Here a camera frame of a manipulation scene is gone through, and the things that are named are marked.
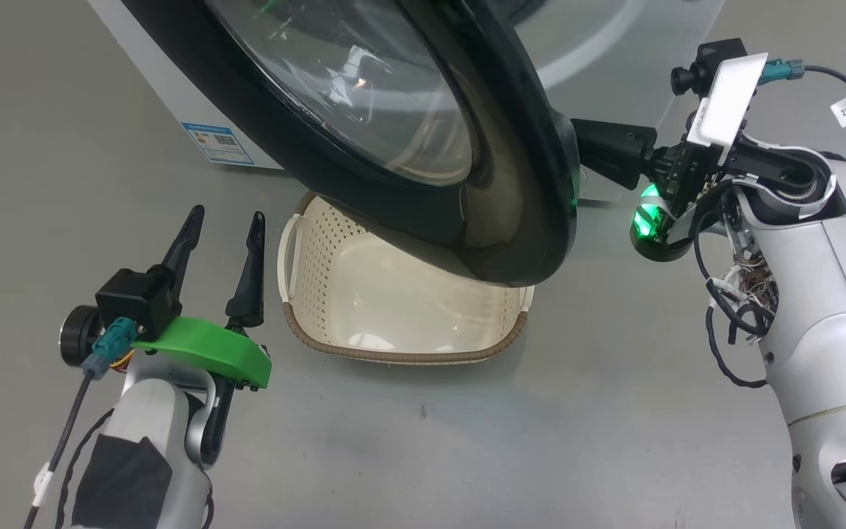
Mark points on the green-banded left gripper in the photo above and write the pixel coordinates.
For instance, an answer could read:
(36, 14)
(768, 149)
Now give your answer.
(217, 349)

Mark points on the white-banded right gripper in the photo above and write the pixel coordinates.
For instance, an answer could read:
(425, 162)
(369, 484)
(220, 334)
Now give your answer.
(724, 103)

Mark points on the black round glass washer door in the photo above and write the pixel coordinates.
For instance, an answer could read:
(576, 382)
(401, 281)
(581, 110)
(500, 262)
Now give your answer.
(511, 184)

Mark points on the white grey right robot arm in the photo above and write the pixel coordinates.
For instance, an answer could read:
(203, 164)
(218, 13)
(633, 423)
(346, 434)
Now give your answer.
(834, 308)

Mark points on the white washing machine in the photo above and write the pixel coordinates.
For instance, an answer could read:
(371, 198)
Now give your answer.
(614, 73)

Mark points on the cream perforated laundry basket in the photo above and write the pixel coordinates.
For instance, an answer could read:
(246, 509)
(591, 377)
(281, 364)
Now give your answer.
(393, 308)

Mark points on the blue white energy label sticker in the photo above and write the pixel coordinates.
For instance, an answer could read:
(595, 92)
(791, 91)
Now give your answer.
(217, 143)

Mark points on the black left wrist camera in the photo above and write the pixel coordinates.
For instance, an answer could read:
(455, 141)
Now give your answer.
(136, 297)

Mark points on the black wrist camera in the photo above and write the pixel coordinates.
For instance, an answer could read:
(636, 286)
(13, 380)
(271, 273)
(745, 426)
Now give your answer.
(136, 297)
(709, 62)

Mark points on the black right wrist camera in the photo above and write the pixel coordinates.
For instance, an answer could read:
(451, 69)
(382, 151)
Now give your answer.
(709, 62)

